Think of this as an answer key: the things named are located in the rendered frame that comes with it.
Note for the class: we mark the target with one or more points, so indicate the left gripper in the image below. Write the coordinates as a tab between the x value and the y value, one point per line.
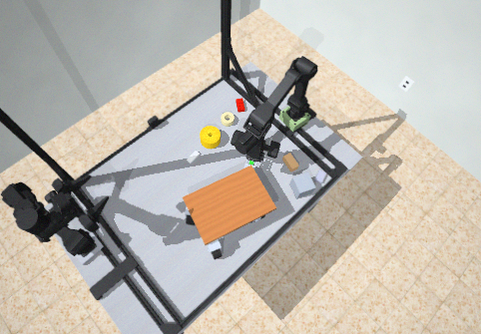
272	150

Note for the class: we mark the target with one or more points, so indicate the red toy brick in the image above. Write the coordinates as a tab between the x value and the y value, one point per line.
240	105

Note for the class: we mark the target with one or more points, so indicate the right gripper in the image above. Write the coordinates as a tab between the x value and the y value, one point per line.
87	220

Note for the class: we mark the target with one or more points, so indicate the cream roll of tape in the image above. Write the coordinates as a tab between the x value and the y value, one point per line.
225	116

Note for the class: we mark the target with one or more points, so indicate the white rectangular block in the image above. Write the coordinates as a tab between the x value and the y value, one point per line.
193	157

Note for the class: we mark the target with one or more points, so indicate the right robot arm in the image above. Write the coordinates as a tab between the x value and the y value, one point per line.
40	224

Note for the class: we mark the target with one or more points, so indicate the tan rectangular block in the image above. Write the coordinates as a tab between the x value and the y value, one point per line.
290	162

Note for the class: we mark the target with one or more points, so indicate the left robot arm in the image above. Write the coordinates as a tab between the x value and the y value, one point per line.
261	118

